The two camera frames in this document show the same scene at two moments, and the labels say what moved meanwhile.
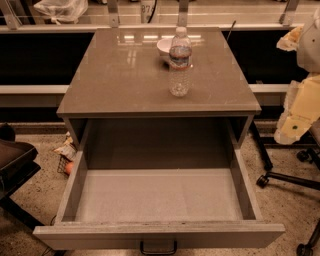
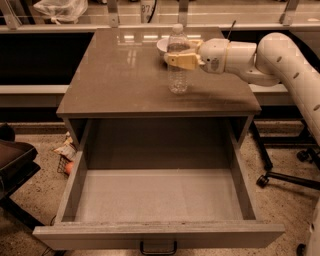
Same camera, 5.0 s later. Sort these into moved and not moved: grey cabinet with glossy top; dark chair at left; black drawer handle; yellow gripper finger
Moved: yellow gripper finger
Not moved: grey cabinet with glossy top; black drawer handle; dark chair at left
